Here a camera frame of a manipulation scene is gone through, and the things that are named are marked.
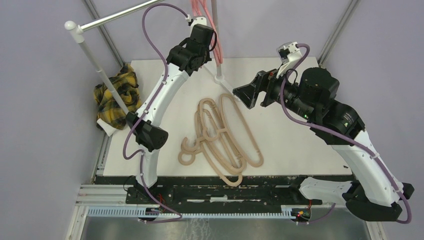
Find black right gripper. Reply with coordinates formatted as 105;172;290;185
233;61;317;121

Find pink plastic hanger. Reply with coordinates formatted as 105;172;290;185
203;0;223;67
190;0;203;17
199;0;223;66

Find beige plastic hanger top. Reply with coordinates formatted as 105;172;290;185
202;93;265;168

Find beige plastic hanger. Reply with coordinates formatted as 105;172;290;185
202;93;265;168
178;111;247;178
186;93;257;167
177;145;246;187

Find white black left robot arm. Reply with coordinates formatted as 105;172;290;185
126;24;216;204

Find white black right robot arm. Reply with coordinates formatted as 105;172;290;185
232;67;415;224

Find grey rack far pole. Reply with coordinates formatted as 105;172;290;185
211;0;223;80

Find white rack foot far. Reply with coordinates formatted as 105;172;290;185
201;63;241;102

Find white rack foot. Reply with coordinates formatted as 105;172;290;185
96;118;118;137
201;63;241;102

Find beige plastic hanger bottom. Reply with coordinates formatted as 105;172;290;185
177;145;246;187

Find yellow plaid cloth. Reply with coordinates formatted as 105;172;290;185
93;64;143;131

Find metal rack top bar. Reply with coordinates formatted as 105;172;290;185
80;0;162;33

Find white rack left pole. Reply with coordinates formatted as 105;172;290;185
64;20;129;114

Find white rack foot near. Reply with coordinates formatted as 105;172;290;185
96;118;118;137

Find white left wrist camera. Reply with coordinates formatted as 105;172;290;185
185;14;208;28

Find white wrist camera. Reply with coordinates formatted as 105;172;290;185
277;41;302;78
185;14;208;28

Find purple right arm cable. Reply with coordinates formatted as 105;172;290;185
279;43;413;226

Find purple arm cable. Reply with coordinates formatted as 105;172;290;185
279;43;413;226
122;3;193;224

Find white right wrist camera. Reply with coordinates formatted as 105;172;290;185
277;41;302;78

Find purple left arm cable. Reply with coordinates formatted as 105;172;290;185
122;3;193;224

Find aluminium frame rail base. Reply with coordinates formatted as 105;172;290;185
66;132;388;240

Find white cable duct strip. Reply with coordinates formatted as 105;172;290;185
87;207;294;220

